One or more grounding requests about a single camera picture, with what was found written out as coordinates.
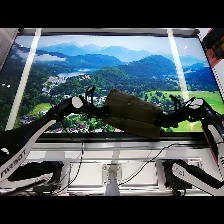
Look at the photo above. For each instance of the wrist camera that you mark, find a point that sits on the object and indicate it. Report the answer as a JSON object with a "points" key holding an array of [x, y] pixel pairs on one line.
{"points": [[89, 93], [175, 101]]}

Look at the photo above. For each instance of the silver frame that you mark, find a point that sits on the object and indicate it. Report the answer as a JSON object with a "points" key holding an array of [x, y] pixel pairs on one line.
{"points": [[100, 166]]}

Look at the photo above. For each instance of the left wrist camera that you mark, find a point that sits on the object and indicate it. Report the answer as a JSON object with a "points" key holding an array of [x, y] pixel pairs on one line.
{"points": [[89, 93]]}

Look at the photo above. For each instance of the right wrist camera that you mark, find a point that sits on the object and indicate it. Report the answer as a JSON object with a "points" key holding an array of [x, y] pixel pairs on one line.
{"points": [[175, 101]]}

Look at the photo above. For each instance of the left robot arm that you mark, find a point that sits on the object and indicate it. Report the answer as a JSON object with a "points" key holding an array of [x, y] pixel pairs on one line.
{"points": [[23, 136]]}

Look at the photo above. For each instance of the brown garment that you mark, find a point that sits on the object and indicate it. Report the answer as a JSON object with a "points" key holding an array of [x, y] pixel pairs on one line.
{"points": [[131, 115]]}

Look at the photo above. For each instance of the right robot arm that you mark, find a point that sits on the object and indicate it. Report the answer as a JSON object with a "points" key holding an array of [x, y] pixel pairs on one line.
{"points": [[213, 130]]}

